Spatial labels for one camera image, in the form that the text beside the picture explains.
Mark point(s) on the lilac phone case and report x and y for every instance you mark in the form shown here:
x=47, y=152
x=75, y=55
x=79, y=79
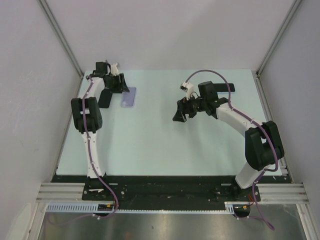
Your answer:
x=128, y=98

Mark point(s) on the black phone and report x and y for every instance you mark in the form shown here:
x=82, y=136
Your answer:
x=224, y=88

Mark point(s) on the white slotted cable duct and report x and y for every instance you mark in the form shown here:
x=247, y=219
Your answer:
x=101, y=208

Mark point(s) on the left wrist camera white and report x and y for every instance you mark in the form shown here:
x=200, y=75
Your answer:
x=114, y=69

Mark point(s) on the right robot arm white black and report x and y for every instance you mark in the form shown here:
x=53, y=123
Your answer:
x=262, y=142

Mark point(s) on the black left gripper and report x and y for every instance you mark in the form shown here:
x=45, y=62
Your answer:
x=122, y=86

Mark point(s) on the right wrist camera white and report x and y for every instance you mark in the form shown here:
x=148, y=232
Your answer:
x=188, y=88

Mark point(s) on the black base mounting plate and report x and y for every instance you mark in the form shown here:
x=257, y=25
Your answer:
x=156, y=193

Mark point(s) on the aluminium front rail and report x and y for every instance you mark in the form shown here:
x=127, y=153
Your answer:
x=270, y=193

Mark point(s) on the aluminium corner frame post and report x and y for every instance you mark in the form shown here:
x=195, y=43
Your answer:
x=48, y=13
x=294, y=8

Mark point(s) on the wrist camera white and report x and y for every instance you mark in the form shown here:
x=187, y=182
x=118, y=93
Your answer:
x=188, y=88
x=114, y=69

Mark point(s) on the aluminium corner frame post left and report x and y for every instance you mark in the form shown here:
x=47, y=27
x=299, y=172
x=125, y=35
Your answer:
x=48, y=13

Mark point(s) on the aluminium corner frame post right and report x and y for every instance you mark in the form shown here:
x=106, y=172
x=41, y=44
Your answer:
x=294, y=8

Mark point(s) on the black smartphone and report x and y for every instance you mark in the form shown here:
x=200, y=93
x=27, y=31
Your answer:
x=105, y=99

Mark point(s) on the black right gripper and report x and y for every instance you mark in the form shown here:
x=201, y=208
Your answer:
x=183, y=108

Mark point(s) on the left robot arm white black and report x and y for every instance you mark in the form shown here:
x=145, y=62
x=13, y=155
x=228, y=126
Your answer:
x=86, y=113

